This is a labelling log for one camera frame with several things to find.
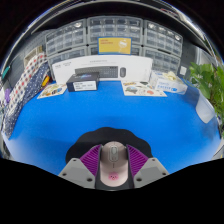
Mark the small printed sticker sheet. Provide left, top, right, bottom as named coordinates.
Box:
left=36, top=83, right=68, bottom=100

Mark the yellow card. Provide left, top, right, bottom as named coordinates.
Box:
left=97, top=36, right=133, bottom=56

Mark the large printed sticker sheet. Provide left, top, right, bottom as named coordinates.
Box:
left=121, top=80, right=168, bottom=98

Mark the white red-blue dotted cloth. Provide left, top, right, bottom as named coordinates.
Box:
left=8, top=53, right=48, bottom=111

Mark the small black box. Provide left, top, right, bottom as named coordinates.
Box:
left=65, top=72, right=100, bottom=93

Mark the white keyboard packaging box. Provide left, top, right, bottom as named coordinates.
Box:
left=51, top=54, right=154, bottom=84

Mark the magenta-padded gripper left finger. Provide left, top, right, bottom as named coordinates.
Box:
left=58, top=144, right=103, bottom=190

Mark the white and blue tissue box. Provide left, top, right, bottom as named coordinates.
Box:
left=148, top=70, right=189, bottom=95

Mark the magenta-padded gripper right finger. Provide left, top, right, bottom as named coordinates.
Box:
left=126, top=144, right=170, bottom=190

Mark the black round-eyed mouse pad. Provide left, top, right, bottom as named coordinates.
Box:
left=65, top=126, right=154, bottom=164

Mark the navy dotted cloth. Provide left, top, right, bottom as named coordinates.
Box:
left=2, top=63, right=51, bottom=139

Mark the pink computer mouse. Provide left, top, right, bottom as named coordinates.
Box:
left=99, top=141, right=130, bottom=187

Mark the green potted plant white pot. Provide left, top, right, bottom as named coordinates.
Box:
left=188, top=61, right=224, bottom=139

